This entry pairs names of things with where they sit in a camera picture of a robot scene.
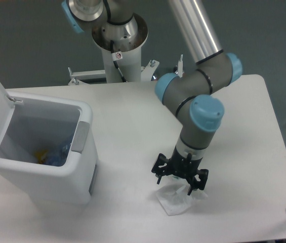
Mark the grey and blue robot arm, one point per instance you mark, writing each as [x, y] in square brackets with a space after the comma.
[188, 98]

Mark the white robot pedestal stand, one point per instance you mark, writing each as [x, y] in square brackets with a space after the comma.
[120, 46]

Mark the crushed clear plastic bottle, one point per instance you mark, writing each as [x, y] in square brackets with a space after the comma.
[57, 156]

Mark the clear plastic wrapper bag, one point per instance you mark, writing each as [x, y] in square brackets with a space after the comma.
[174, 197]

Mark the yellow and blue trash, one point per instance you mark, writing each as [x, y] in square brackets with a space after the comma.
[41, 156]

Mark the white trash can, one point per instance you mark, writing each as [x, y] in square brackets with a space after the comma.
[43, 122]

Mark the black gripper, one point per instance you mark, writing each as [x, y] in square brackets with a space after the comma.
[184, 164]

